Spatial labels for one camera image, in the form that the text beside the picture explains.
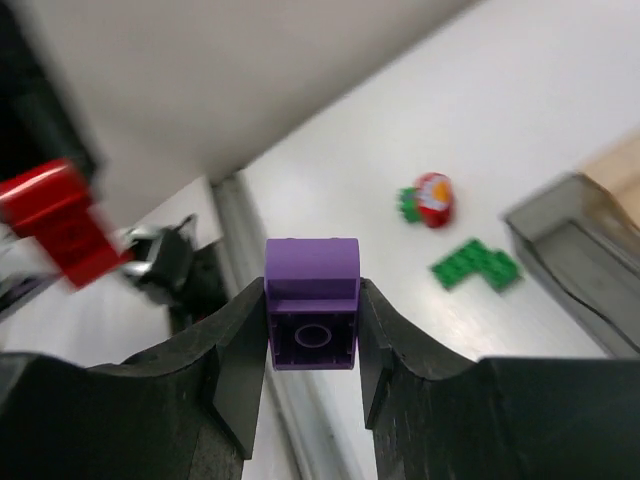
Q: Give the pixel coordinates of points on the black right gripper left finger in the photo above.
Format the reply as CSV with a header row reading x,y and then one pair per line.
x,y
184,409

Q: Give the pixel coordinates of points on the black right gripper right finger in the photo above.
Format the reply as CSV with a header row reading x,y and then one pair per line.
x,y
435,414

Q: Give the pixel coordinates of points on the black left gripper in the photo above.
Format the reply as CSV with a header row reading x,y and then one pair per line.
x,y
35,124

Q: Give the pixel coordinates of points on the red arch lego brick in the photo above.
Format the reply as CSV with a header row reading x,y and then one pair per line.
x,y
52,203

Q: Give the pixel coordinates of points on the purple arch lego brick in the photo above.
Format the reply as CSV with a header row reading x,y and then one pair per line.
x,y
312,299

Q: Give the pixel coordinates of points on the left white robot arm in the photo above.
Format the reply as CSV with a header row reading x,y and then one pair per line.
x,y
167,267

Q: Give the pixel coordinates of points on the green flat lego plate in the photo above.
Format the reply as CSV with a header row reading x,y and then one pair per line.
x,y
456,267

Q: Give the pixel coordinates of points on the green square lego brick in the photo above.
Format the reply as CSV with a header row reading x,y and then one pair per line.
x,y
499,270

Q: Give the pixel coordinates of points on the small green lego brick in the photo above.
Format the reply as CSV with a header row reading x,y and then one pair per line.
x,y
407,206

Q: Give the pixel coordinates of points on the dark grey plastic bin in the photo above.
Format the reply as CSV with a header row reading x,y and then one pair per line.
x,y
576,242

